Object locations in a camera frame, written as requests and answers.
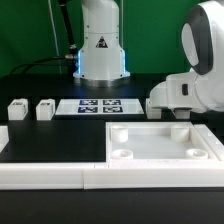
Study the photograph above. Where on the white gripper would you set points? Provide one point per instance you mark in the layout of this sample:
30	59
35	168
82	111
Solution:
176	92

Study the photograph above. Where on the white square table top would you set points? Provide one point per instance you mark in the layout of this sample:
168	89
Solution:
156	141

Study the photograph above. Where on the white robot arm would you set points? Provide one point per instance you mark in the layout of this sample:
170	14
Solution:
101	60

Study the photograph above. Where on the white U-shaped obstacle fence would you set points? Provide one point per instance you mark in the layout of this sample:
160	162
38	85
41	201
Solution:
119	173

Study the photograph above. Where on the white marker base plate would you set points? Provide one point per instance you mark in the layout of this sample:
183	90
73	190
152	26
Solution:
99	107

